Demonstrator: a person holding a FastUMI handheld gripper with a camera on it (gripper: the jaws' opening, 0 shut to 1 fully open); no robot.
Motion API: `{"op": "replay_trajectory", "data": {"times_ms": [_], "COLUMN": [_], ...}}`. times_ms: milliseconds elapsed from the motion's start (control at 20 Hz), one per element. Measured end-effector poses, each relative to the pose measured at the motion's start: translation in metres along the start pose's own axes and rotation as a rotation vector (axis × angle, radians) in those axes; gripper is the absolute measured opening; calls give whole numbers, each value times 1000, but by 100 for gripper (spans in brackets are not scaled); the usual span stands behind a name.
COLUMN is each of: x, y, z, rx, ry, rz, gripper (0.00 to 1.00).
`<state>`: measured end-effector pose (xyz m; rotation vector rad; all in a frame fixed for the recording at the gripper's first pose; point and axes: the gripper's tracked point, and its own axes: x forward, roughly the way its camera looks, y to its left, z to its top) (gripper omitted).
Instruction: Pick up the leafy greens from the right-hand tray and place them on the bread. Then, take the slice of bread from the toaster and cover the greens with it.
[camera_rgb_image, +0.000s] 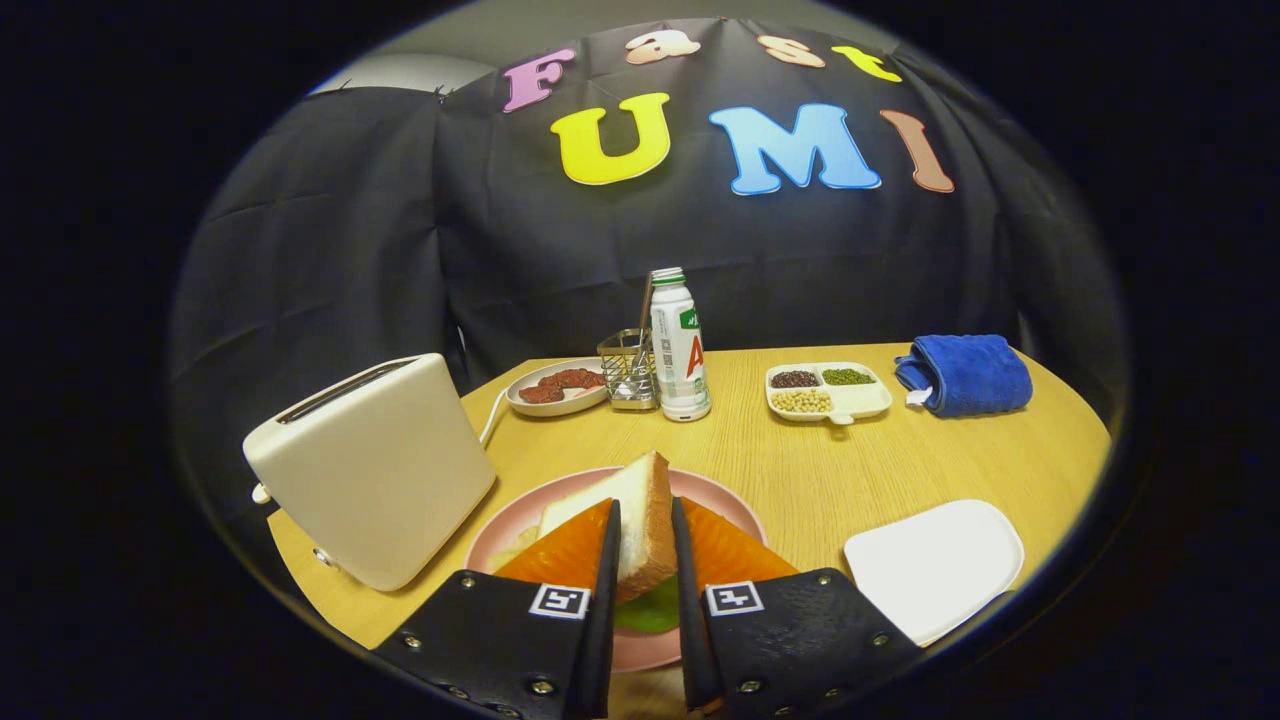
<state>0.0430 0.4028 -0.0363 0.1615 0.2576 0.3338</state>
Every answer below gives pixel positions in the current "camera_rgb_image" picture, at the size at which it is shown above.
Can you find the red meat slices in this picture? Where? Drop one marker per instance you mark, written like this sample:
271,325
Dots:
565,382

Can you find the pile of dark beans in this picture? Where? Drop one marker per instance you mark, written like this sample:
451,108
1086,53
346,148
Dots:
794,379

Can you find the blue towel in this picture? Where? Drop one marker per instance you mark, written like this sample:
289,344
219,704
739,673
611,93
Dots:
970,375

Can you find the pink plate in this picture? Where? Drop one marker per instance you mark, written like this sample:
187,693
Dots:
710,495

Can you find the pile of yellow soybeans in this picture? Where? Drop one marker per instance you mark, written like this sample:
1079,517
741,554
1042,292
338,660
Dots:
802,401

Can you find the green lettuce leaf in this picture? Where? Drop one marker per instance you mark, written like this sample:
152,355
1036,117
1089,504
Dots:
648,612

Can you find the white toaster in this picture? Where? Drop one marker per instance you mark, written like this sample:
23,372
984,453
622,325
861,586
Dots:
380,470

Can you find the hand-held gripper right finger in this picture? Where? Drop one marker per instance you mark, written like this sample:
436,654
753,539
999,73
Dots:
690,610

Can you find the white bread slice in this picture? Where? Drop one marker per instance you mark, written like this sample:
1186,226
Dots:
520,548

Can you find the black backdrop cloth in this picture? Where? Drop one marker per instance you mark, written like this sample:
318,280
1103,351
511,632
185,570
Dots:
560,270

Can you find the white divided dish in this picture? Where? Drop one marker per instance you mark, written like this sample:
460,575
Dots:
860,400

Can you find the white bottle green cap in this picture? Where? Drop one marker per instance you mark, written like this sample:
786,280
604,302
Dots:
680,360

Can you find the pile of green beans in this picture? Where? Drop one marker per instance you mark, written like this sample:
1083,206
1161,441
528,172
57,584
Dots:
847,377

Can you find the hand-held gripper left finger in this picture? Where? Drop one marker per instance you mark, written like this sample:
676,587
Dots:
605,610

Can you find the white rectangular plate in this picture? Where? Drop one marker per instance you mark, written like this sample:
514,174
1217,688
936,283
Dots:
935,565

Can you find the toasted bread slice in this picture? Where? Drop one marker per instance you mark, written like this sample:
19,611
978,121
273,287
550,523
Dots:
645,520

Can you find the small white round plate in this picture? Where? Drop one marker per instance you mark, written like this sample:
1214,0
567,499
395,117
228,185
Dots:
560,400

